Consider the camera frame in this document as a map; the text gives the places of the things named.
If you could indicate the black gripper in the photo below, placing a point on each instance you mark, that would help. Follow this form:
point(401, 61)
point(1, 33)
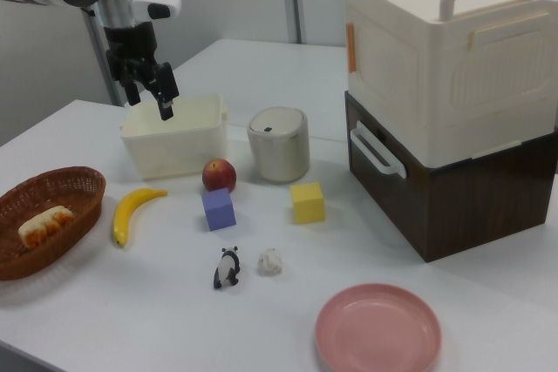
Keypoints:
point(131, 45)

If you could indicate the toy bread loaf orange glaze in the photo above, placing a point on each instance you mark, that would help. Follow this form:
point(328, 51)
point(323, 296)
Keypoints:
point(43, 226)

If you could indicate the brown oval wicker basket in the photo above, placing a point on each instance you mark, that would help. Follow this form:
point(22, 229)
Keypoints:
point(13, 259)

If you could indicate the cream square plastic tub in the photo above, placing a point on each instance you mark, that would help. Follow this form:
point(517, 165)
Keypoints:
point(174, 150)

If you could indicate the red apple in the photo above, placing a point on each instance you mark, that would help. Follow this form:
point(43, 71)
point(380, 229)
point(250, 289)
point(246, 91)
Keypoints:
point(218, 175)

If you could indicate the yellow banana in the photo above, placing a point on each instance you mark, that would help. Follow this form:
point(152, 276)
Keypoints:
point(126, 211)

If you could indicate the purple cube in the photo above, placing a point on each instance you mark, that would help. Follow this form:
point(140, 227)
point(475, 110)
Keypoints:
point(218, 211)

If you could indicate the small cream lidded bin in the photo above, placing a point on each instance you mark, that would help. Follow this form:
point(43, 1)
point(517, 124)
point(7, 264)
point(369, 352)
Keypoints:
point(279, 154)

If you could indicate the yellow cube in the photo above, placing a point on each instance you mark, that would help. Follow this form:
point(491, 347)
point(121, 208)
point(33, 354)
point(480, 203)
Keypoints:
point(307, 204)

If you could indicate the panda figurine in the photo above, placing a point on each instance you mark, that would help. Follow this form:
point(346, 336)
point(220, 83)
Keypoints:
point(226, 269)

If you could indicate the orange box latch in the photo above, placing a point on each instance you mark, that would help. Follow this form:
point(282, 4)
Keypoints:
point(351, 47)

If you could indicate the small white crumpled lump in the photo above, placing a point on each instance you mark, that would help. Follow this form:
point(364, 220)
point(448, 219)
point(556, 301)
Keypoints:
point(269, 262)

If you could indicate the pink plate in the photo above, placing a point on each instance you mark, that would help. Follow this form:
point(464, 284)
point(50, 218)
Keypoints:
point(377, 333)

